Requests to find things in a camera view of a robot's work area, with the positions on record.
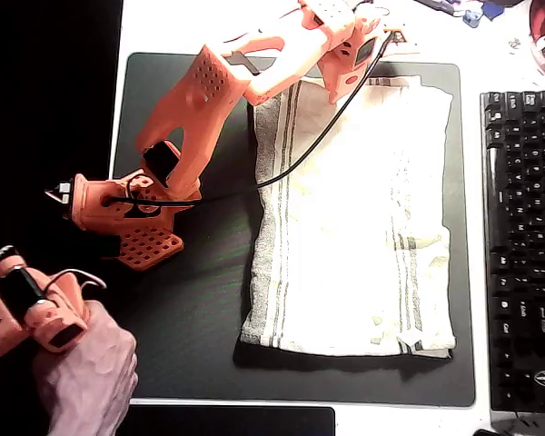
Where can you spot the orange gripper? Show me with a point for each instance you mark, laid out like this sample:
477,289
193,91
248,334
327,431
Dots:
339,89

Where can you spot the white striped towel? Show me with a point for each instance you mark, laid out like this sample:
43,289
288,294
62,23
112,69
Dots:
354,204

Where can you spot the orange leader arm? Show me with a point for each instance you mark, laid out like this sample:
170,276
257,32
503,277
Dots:
50,313

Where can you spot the orange SO-100 robot arm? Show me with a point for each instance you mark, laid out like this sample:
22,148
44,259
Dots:
200,113

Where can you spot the person's hand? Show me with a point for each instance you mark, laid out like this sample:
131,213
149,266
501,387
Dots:
91,372

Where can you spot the white purple packet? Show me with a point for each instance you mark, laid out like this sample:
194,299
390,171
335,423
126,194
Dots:
440,5

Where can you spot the small blue toy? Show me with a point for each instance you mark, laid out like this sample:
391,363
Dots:
471,19

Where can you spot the dark blue object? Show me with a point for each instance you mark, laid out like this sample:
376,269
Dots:
492,9

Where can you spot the black computer keyboard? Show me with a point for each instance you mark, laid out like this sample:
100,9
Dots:
527,227

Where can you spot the black desk mat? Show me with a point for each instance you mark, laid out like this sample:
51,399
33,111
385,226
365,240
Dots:
186,295

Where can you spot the black flat tablet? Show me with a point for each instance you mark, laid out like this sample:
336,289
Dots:
231,422

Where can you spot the black rounded device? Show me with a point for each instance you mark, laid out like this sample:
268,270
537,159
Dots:
486,432

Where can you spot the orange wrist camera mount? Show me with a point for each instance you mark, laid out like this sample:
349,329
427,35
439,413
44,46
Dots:
399,38

